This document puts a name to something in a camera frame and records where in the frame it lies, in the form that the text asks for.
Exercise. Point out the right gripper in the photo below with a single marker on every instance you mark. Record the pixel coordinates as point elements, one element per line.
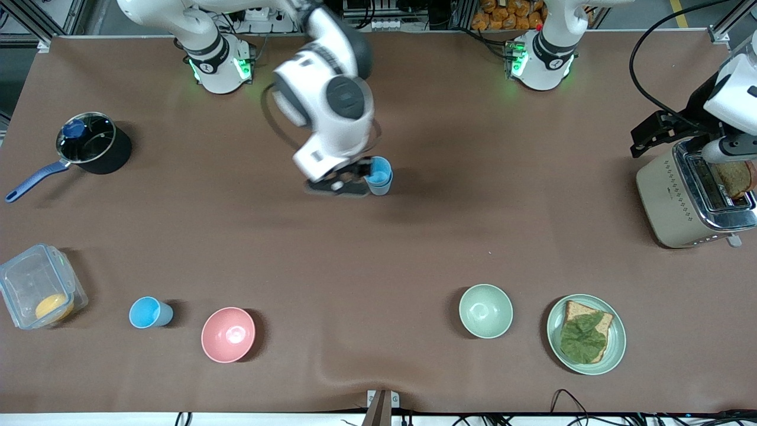
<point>355,172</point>

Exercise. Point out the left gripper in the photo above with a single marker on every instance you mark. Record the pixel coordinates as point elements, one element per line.
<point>690,116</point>

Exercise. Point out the blue plastic cup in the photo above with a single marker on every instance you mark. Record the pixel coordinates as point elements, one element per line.
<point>148,313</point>
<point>381,168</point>
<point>379,190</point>

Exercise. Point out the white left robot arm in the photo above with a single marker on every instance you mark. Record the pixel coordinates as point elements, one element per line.
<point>547,59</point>

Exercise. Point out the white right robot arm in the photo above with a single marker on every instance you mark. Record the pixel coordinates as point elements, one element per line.
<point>219,80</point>

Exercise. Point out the beige and chrome toaster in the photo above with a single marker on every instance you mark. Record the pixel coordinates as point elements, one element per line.
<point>662,201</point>

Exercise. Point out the brown bread slice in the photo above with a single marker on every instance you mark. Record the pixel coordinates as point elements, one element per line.
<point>736,180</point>

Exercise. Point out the white power strip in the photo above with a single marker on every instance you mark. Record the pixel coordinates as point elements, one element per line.
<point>387,25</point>

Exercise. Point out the pale green bowl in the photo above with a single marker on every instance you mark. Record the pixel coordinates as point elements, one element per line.
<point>485,310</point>

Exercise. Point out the toast slice with crust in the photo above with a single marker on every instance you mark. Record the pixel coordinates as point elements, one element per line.
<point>576,309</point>

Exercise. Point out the orange snack bag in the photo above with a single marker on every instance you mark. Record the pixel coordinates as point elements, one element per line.
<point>502,15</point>

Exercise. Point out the pink bowl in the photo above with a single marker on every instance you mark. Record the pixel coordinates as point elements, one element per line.
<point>227,334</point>

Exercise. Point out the green lettuce leaf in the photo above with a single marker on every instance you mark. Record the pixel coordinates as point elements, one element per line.
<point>582,340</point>

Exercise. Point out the pale green plate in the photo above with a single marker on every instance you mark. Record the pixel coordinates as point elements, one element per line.
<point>555,331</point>

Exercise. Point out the glass lid with blue knob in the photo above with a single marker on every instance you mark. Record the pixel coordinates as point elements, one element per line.
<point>94,142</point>

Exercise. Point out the orange round food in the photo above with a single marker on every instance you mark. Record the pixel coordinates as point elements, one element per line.
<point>52,307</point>

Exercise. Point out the clear plastic container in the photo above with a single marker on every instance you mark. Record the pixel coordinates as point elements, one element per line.
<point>23,278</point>

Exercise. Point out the aluminium frame profile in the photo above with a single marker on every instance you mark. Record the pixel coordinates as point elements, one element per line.
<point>718,34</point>
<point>44,42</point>

